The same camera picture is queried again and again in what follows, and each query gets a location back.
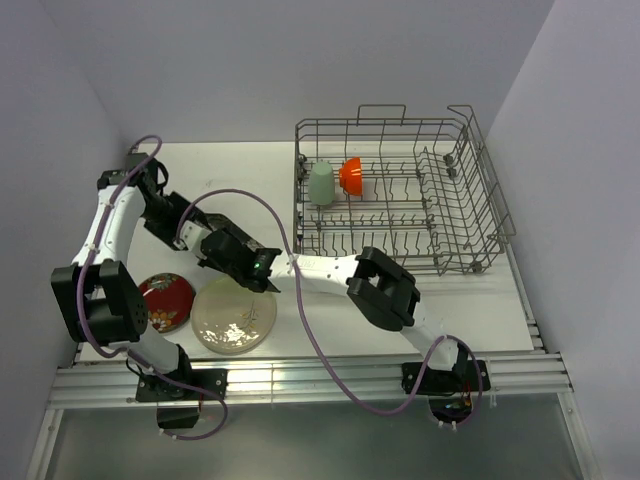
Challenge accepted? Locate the cream green round plate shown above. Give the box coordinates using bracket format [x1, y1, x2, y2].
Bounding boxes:
[190, 276, 277, 356]

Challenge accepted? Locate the red floral small plate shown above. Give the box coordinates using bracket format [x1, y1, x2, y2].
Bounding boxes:
[138, 272, 195, 334]

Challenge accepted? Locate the green cup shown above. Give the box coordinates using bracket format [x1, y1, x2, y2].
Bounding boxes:
[308, 161, 335, 206]

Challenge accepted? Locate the orange bowl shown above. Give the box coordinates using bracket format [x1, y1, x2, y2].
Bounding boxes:
[339, 157, 363, 196]

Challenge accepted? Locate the black square floral plate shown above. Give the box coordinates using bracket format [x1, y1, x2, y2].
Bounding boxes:
[178, 208, 283, 293]

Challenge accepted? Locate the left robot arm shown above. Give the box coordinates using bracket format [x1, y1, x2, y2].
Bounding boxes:
[51, 153, 195, 400]

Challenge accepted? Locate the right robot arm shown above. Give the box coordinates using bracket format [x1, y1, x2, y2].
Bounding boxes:
[174, 221, 470, 390]

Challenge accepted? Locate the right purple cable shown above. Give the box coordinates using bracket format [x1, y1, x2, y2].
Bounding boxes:
[174, 188, 485, 426]

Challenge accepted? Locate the purple cable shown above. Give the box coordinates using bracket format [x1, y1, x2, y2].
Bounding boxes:
[74, 134, 229, 441]
[174, 188, 485, 426]

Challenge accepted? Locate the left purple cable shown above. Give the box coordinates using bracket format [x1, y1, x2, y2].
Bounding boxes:
[74, 134, 229, 441]

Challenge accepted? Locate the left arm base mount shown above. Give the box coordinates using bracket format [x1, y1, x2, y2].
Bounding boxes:
[135, 369, 228, 431]

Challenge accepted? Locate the grey wire dish rack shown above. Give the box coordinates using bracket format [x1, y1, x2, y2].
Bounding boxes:
[293, 104, 516, 275]

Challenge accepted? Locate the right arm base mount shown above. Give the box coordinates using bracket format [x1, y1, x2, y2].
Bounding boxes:
[417, 360, 491, 426]

